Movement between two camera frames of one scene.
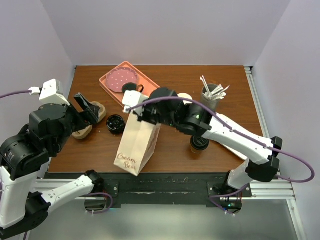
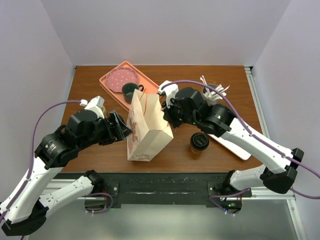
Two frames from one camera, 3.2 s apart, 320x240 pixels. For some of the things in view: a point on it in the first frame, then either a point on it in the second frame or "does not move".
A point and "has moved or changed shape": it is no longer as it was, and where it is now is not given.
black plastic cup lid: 199,143 does not move
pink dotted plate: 118,77 does not move
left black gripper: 90,116 → 124,130
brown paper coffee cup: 195,150 does not move
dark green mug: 131,86 does not move
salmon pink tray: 148,84 does not move
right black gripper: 144,116 → 168,116
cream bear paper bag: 138,144 has moved or changed shape
